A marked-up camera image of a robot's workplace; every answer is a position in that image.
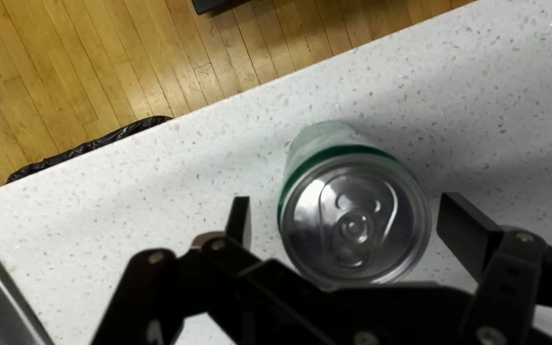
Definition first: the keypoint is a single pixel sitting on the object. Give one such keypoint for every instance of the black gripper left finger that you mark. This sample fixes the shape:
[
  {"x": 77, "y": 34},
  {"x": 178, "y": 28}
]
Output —
[{"x": 238, "y": 220}]

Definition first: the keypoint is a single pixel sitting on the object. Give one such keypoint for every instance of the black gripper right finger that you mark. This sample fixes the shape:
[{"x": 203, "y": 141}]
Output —
[{"x": 470, "y": 235}]

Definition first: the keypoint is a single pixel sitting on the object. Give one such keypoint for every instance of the green sprite can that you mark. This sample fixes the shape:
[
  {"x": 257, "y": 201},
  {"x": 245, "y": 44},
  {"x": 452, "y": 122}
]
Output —
[{"x": 353, "y": 216}]

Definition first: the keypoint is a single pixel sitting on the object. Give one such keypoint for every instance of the black bag trash bin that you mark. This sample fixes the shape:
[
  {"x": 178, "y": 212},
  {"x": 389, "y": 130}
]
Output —
[{"x": 90, "y": 145}]

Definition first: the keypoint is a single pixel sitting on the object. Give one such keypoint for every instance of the black floor stand base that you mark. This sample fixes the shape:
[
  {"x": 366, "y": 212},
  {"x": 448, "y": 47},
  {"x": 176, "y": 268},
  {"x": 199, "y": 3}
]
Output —
[{"x": 218, "y": 3}]

